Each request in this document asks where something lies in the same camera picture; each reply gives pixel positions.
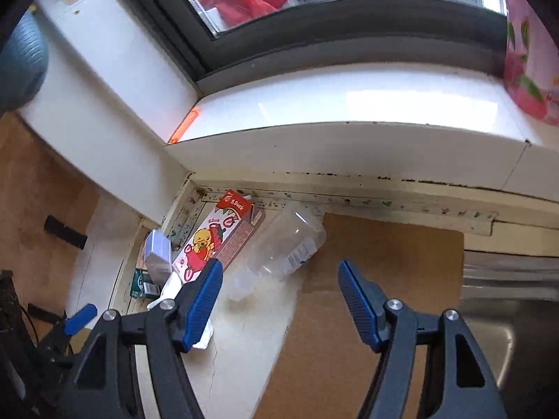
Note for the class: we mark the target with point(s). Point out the black board bracket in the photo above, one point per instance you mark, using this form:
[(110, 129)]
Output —
[(46, 311), (65, 232)]

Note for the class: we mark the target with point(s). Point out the brown cardboard sheet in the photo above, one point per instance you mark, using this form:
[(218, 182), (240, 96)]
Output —
[(371, 244)]

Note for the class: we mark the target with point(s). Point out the pink soap bottle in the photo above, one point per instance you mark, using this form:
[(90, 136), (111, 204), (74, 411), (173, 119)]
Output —
[(530, 74)]

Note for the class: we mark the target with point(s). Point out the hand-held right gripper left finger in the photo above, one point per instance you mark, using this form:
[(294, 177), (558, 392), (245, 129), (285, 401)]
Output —
[(203, 305)]

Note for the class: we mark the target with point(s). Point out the small blue white box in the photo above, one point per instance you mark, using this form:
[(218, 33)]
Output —
[(157, 253)]

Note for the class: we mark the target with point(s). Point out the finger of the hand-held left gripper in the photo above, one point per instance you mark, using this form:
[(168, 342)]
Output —
[(81, 317)]

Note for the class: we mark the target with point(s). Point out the green small box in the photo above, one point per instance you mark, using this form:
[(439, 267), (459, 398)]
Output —
[(139, 284)]

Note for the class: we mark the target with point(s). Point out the orange lighter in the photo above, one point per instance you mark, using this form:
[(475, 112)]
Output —
[(184, 125)]

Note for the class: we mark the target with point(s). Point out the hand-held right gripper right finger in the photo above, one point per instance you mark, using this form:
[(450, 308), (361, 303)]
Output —
[(360, 305)]

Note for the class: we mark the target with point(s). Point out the patterned edge sealing strip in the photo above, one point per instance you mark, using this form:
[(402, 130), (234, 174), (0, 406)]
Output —
[(393, 203)]

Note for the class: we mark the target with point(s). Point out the dark window frame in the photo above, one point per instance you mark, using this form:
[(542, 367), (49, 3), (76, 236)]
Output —
[(349, 39)]

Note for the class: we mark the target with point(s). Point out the clear plastic bottle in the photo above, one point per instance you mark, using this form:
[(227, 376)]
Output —
[(279, 244)]

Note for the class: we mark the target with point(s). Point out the blue utensil holder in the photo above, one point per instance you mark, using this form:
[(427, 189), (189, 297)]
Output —
[(22, 65)]

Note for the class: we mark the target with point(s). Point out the stainless steel sink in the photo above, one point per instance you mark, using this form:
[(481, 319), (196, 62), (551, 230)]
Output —
[(515, 305)]

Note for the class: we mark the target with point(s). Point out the pink cartoon milk carton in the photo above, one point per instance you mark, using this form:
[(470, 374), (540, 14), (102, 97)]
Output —
[(205, 244)]

